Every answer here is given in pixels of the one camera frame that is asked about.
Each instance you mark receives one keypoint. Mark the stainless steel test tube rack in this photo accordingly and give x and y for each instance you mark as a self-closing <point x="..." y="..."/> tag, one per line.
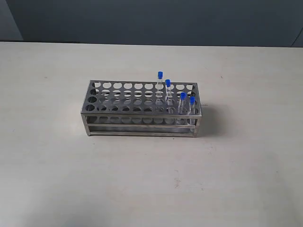
<point x="128" y="108"/>

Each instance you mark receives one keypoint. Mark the blue capped tube second row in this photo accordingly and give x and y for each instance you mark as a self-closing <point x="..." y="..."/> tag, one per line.
<point x="168" y="92"/>

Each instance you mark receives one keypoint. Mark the blue capped tube back row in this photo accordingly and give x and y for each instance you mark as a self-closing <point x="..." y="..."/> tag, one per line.
<point x="159" y="87"/>

